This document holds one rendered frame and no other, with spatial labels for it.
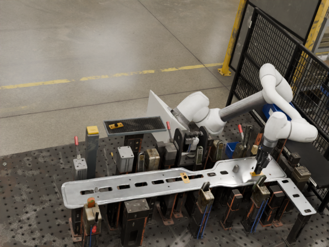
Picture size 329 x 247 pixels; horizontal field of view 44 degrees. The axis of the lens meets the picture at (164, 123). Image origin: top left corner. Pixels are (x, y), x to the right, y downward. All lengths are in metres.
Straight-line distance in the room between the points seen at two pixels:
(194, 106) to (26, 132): 1.90
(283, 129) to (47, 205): 1.46
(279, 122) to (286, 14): 2.57
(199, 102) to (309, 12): 1.92
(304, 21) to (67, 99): 2.67
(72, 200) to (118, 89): 2.88
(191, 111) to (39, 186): 1.19
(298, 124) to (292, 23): 2.43
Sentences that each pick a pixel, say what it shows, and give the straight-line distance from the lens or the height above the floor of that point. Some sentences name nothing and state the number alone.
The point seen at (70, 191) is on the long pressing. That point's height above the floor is 1.00.
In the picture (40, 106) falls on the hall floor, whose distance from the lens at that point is 4.62.
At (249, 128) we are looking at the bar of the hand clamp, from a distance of 2.62.
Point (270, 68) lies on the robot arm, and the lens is 2.82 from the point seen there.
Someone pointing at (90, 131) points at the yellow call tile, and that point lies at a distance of 2.42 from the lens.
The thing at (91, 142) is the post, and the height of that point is 1.09.
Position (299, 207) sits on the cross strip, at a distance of 2.55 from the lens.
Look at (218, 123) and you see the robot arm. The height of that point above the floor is 0.92.
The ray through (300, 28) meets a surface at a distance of 4.62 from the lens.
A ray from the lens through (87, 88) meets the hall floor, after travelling 4.94.
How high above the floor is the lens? 2.67
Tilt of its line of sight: 36 degrees down
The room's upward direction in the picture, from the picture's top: 11 degrees clockwise
